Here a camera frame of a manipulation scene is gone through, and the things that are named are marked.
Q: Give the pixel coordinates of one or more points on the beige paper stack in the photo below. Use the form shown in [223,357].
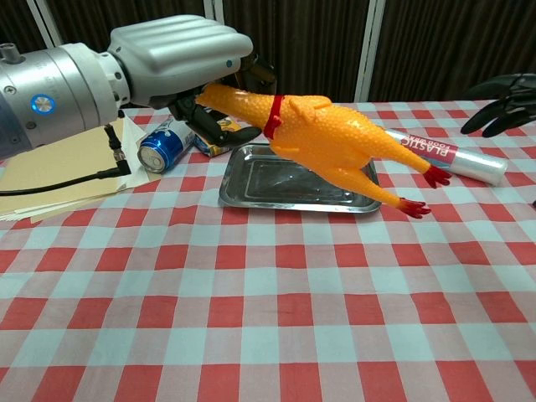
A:
[63,163]

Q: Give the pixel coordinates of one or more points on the blue and yellow snack packet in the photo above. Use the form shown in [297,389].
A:
[202,144]

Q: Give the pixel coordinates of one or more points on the white metal frame post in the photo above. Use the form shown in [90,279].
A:
[48,21]
[368,50]
[206,6]

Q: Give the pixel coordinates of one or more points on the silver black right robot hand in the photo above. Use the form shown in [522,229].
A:
[502,109]

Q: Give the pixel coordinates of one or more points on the dark brown curtain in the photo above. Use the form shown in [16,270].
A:
[314,42]

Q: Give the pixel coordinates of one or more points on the plastic food wrap roll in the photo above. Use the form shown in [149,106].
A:
[473,161]

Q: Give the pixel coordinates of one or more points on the red white checkered tablecloth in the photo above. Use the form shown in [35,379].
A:
[268,335]

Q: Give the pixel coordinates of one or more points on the yellow rubber chicken toy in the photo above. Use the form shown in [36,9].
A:
[326,130]

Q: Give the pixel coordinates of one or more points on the stainless steel rectangular tray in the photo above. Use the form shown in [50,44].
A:
[268,188]

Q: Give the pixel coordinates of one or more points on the blue and white drink can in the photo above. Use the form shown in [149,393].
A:
[163,151]

